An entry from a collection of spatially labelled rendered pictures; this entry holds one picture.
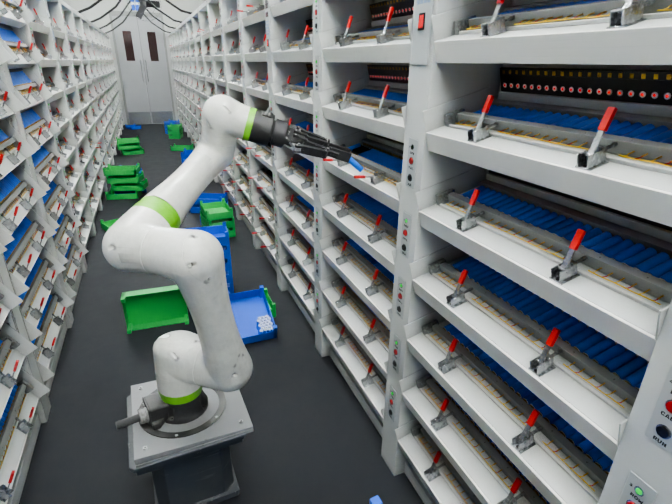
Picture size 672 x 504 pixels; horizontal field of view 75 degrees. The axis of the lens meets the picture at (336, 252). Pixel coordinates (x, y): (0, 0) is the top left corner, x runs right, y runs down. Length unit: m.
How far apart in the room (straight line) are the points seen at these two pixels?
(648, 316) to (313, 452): 1.24
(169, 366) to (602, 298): 1.05
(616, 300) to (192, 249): 0.78
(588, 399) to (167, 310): 2.07
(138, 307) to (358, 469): 1.42
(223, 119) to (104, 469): 1.24
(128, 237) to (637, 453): 1.01
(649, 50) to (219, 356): 1.04
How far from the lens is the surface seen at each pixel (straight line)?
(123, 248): 1.06
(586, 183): 0.78
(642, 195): 0.73
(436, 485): 1.46
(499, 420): 1.10
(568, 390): 0.91
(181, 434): 1.41
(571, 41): 0.81
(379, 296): 1.49
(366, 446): 1.75
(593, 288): 0.83
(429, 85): 1.08
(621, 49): 0.76
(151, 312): 2.53
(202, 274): 0.98
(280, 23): 2.40
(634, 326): 0.77
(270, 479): 1.66
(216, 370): 1.24
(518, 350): 0.98
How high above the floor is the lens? 1.28
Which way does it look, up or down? 23 degrees down
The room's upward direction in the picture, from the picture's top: 1 degrees clockwise
